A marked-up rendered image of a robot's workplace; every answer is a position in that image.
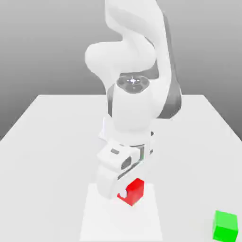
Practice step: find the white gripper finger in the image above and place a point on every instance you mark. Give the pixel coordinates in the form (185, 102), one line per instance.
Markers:
(123, 192)

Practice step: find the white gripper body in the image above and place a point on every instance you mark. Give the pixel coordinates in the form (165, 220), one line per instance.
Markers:
(106, 183)

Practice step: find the small red cube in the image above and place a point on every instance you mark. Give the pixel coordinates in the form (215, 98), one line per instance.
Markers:
(135, 192)

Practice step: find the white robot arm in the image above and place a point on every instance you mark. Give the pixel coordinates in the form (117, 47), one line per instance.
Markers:
(132, 113)

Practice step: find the small green cube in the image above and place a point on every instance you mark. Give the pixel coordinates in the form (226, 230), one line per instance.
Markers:
(225, 226)

